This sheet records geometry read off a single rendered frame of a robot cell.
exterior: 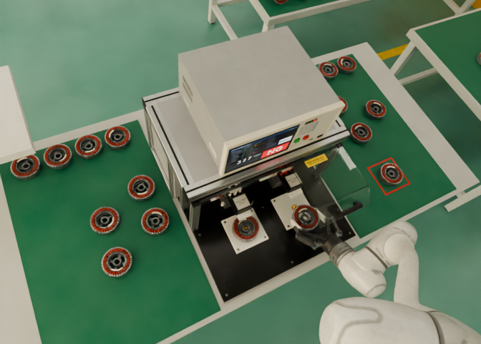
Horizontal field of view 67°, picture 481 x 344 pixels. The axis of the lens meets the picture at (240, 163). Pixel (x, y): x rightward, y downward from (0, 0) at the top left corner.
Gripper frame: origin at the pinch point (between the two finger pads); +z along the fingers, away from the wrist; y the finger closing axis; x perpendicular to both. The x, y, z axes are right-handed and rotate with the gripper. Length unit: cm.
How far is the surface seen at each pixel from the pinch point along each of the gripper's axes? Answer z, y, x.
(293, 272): -9.5, 12.6, 16.3
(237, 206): 8.1, 26.4, -13.9
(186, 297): -1, 56, 11
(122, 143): 60, 57, -28
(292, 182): 8.4, 0.7, -14.1
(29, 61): 220, 92, -30
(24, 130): 29, 85, -59
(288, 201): 12.4, 0.6, -0.4
